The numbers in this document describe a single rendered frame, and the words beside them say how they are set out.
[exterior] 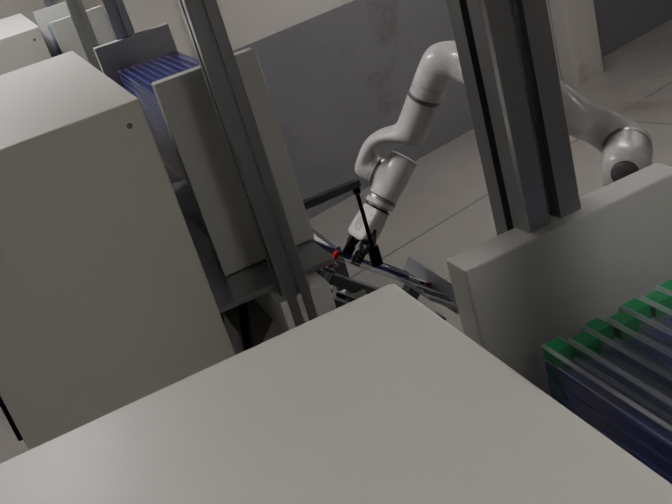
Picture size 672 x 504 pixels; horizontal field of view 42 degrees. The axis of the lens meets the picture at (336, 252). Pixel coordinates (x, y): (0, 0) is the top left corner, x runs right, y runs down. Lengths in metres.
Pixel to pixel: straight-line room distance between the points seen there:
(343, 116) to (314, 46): 0.46
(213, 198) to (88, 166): 0.24
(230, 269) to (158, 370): 0.20
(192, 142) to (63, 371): 0.38
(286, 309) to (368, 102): 4.24
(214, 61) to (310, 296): 0.37
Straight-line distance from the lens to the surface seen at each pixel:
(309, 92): 5.22
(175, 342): 1.30
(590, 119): 2.28
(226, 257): 1.39
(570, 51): 6.41
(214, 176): 1.35
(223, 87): 1.18
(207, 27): 1.18
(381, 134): 2.39
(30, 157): 1.19
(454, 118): 5.96
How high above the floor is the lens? 1.94
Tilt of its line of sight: 24 degrees down
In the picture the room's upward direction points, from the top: 17 degrees counter-clockwise
